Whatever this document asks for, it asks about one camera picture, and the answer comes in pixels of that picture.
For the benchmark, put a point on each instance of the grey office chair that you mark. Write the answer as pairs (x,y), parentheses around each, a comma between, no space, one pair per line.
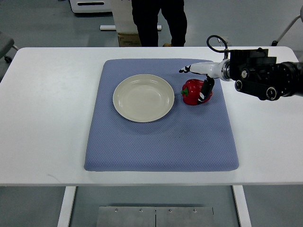
(6,44)

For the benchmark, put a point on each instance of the metal base plate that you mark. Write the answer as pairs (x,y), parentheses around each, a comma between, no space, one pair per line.
(114,216)

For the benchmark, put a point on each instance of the grey floor socket plate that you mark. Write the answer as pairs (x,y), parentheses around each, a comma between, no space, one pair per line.
(225,39)

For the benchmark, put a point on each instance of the cardboard box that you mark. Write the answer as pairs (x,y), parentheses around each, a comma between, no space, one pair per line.
(129,40)

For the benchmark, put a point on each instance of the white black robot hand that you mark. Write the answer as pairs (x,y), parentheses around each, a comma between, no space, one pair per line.
(212,70)

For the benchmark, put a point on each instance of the white chair leg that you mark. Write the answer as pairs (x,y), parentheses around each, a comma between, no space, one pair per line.
(300,16)

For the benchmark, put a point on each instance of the left white table leg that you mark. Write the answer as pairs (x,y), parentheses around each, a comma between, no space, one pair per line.
(67,206)

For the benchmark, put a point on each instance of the red bell pepper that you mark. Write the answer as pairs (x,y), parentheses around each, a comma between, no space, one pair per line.
(196,92)

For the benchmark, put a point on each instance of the cream round plate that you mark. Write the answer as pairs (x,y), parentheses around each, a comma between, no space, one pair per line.
(143,98)

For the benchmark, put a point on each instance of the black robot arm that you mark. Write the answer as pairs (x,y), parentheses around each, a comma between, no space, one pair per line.
(257,74)

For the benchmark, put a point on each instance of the white table leg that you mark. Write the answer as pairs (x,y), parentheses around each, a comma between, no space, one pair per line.
(67,206)
(241,206)

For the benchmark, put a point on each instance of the white cabinet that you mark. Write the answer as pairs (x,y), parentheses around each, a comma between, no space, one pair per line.
(90,6)

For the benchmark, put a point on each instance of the right white table leg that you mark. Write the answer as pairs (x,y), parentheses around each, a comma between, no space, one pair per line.
(241,206)

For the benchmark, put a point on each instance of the blue textured mat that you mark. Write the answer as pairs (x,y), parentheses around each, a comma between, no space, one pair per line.
(187,139)

